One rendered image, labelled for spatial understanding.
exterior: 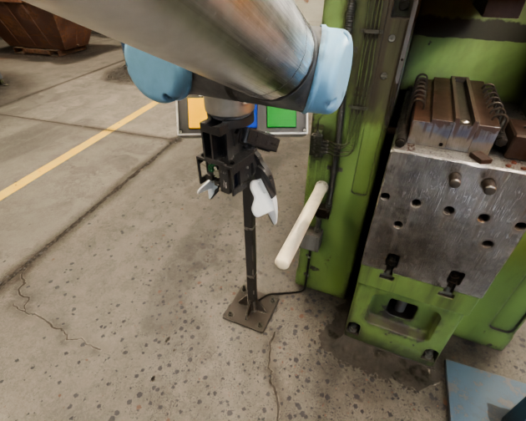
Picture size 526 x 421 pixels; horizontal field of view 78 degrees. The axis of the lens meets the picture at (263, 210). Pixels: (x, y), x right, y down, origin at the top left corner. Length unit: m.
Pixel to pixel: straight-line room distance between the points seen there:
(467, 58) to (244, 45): 1.28
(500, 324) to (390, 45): 1.17
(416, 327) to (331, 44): 1.30
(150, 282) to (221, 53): 1.67
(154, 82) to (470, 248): 0.97
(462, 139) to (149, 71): 0.82
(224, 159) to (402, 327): 1.14
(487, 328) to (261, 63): 1.57
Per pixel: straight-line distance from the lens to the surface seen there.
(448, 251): 1.13
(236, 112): 0.48
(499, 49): 1.44
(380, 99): 1.12
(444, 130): 0.99
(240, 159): 0.51
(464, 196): 1.02
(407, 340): 1.49
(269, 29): 0.20
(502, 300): 1.56
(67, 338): 1.76
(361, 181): 1.25
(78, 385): 1.61
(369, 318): 1.46
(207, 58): 0.18
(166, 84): 0.36
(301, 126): 0.87
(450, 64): 1.44
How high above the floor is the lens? 1.32
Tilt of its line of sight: 38 degrees down
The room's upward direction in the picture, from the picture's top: straight up
